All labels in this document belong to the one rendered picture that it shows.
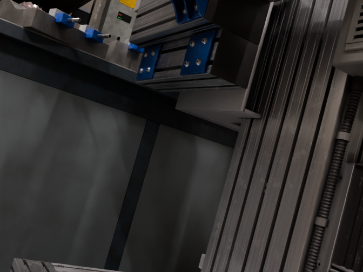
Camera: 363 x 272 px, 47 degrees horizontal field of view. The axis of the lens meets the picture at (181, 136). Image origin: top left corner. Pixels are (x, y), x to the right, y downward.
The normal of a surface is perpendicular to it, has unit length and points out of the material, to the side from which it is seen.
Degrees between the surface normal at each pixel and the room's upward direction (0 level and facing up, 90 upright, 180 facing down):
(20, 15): 90
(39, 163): 90
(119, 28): 90
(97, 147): 90
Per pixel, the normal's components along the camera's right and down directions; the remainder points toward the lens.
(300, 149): -0.83, -0.27
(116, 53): 0.51, 0.07
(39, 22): 0.73, 0.15
